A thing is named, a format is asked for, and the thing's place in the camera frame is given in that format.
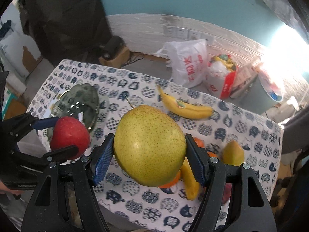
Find large orange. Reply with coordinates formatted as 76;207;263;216
159;171;181;189
207;151;219;163

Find bright red apple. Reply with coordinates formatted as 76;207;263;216
50;116;90;160

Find plain yellow banana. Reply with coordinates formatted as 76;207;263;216
180;158;199;200

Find small yellow pear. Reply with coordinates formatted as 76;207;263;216
222;140;244;166

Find dark red apple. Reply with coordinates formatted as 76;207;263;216
222;183;232;204

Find banana with sticker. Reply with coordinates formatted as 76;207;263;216
157;86;213;119

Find cat pattern tablecloth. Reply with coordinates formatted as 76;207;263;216
28;60;282;231

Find green glass bowl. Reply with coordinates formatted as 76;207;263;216
49;83;99;133

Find grey green trash bin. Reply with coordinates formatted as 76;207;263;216
243;74;283;114

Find red white trash box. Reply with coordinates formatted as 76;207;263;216
204;54;238;99

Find white plastic shopping bag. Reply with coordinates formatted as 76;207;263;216
155;39;207;88

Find black device on wooden box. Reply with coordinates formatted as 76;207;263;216
98;36;130;69

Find dark hanging cloth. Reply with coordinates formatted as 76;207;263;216
22;0;112;66

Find grey window curtain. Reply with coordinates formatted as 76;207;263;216
263;0;308;39

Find wall power sockets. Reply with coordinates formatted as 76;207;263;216
163;25;214;45

